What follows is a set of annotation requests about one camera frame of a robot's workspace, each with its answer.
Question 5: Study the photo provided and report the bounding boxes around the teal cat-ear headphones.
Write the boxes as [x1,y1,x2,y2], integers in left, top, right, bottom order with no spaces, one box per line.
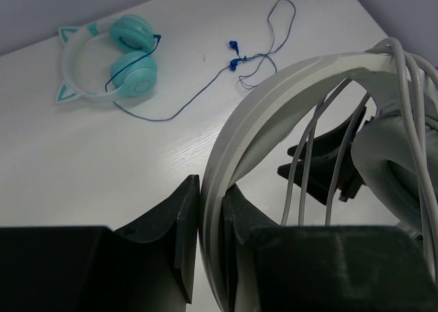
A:
[55,14,161,104]

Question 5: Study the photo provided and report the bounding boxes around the white grey over-ear headphones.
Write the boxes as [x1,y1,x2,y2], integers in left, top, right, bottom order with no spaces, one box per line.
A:
[199,38,437,311]

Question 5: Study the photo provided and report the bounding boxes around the blue wired earbuds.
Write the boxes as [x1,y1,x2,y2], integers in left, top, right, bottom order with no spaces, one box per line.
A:
[228,0,297,91]

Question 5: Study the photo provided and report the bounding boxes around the blue teal-headphone cable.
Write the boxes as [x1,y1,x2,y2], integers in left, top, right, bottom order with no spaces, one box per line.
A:
[104,34,237,123]

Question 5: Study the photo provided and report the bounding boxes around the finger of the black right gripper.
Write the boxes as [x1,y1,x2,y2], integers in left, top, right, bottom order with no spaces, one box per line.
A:
[276,154,363,205]
[286,103,369,162]

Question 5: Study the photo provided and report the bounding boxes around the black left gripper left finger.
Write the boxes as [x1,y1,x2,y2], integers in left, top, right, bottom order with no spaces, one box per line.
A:
[115,174,200,304]

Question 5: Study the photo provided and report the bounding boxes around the grey headphone cable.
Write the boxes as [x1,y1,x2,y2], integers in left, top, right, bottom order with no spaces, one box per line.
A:
[280,37,438,282]

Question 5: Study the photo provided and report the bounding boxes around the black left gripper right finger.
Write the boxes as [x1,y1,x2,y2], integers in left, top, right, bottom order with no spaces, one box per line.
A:
[222,185,282,311]

